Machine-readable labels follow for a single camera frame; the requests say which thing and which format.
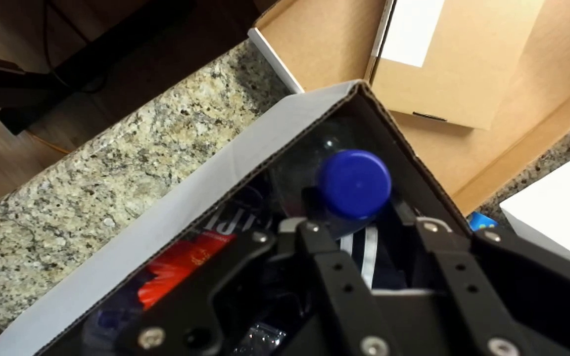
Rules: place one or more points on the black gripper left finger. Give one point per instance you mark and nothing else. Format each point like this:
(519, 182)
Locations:
(344, 297)

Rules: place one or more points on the blue packet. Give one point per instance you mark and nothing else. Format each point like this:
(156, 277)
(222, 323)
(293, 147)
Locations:
(481, 222)

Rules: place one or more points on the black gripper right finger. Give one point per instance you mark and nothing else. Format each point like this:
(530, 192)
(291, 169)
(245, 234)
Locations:
(463, 289)

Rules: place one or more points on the clear bottle blue cap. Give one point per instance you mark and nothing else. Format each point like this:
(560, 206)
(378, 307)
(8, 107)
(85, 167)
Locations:
(354, 184)

